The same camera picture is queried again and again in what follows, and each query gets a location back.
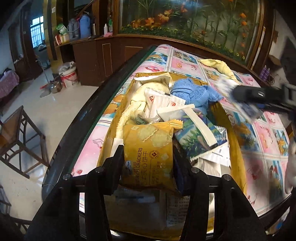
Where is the tropical print pouch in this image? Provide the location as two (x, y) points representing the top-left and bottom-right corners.
(175, 108), (229, 161)

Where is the yellow cracker packet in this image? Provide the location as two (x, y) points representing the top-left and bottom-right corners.
(121, 119), (183, 191)

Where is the white patterned tissue pack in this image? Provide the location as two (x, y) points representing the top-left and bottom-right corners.
(214, 76), (263, 123)

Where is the white blue printed sachet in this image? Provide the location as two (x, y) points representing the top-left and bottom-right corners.
(191, 144), (231, 177)

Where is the white text printed bag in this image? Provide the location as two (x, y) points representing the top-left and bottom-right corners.
(166, 194), (190, 227)

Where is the yellow cardboard box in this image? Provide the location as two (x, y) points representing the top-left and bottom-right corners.
(96, 71), (248, 240)

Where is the colourful patterned tablecloth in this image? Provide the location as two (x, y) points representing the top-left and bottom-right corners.
(70, 44), (293, 215)

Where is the yellow cloth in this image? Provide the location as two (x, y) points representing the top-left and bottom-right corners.
(199, 59), (237, 81)

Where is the blue towel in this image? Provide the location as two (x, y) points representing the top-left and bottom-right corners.
(170, 78), (223, 114)

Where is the flower mural panel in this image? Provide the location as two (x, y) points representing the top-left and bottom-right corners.
(119, 0), (263, 65)

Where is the wooden chair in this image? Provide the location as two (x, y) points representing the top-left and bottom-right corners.
(1, 106), (50, 179)

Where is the steel kettle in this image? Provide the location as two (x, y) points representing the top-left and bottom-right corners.
(49, 80), (63, 94)

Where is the white plastic bucket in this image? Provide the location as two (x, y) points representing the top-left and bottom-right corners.
(58, 61), (78, 88)

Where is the pink covered table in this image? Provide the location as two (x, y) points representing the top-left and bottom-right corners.
(0, 70), (20, 99)

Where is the blue thermos jug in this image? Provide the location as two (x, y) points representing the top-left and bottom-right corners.
(79, 15), (91, 39)

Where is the grey water jug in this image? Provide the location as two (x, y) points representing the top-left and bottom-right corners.
(67, 18), (80, 41)

